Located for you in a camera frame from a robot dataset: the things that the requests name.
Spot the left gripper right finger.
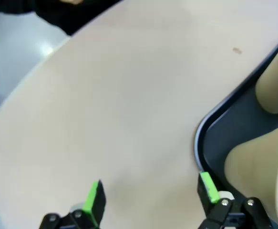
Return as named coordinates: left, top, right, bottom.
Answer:
left=197, top=171, right=273, bottom=229

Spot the black plastic tray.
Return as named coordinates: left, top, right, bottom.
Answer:
left=194, top=34, right=278, bottom=229

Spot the person in black cardigan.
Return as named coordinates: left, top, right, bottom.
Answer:
left=0, top=0, right=120, bottom=36

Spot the beige plastic cup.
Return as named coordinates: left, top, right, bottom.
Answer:
left=224, top=124, right=278, bottom=229
left=255, top=35, right=278, bottom=114

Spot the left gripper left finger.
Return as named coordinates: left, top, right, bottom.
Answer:
left=39, top=180, right=107, bottom=229

